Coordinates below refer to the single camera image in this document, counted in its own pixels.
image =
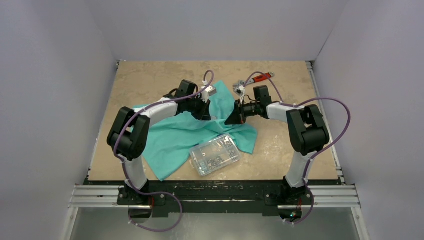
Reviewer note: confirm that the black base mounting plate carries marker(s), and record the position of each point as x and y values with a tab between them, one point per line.
270	198

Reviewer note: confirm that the teal t-shirt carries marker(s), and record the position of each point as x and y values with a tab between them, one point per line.
170	140

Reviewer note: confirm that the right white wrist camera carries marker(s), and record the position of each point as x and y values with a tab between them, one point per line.
239	90

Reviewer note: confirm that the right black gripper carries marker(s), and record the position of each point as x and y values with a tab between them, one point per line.
238	112

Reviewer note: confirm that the adjustable wrench red handle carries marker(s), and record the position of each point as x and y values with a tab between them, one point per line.
253	80

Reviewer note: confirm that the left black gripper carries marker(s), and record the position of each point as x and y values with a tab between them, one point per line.
203	114

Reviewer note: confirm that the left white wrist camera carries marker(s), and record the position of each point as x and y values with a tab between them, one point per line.
207	92

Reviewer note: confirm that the clear plastic screw box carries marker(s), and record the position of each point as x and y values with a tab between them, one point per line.
215	154

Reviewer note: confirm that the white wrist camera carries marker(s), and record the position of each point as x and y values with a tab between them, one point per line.
239	90
207	92

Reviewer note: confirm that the aluminium frame rail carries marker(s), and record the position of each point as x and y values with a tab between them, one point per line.
85	196

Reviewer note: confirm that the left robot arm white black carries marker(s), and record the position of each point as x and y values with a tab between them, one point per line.
129	133

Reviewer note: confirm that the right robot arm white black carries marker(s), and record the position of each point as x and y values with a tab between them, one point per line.
307	130

